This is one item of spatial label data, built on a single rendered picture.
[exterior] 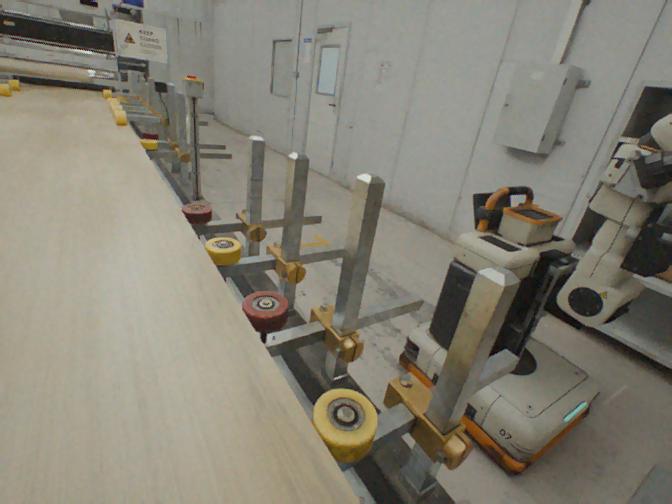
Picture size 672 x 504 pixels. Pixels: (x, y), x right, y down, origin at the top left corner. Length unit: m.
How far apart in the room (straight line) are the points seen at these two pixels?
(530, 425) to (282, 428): 1.20
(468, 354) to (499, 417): 1.10
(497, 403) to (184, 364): 1.26
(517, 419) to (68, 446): 1.37
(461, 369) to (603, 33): 3.04
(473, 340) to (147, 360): 0.42
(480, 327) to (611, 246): 1.05
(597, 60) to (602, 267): 2.12
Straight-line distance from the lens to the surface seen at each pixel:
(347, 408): 0.45
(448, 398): 0.51
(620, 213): 1.42
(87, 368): 0.55
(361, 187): 0.55
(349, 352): 0.67
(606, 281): 1.42
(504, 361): 0.74
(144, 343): 0.56
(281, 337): 0.67
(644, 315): 3.19
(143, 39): 4.72
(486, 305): 0.42
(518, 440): 1.55
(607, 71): 3.25
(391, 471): 0.68
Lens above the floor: 1.26
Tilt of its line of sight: 25 degrees down
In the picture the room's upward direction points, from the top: 9 degrees clockwise
